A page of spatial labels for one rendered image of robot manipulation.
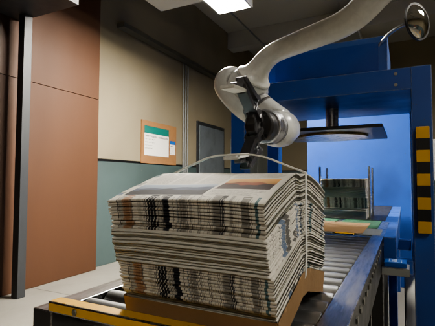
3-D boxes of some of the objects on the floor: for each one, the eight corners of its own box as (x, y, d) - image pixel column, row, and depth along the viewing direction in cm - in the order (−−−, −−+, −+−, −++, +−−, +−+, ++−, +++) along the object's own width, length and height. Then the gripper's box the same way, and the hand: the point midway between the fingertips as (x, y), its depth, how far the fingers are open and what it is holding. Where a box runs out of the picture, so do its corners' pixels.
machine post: (441, 434, 155) (432, 63, 162) (417, 428, 159) (409, 66, 166) (439, 422, 163) (431, 68, 170) (416, 416, 167) (409, 71, 174)
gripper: (276, 74, 93) (241, 54, 73) (281, 175, 93) (248, 182, 74) (247, 78, 96) (208, 61, 77) (252, 176, 96) (213, 183, 77)
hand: (230, 120), depth 76 cm, fingers open, 14 cm apart
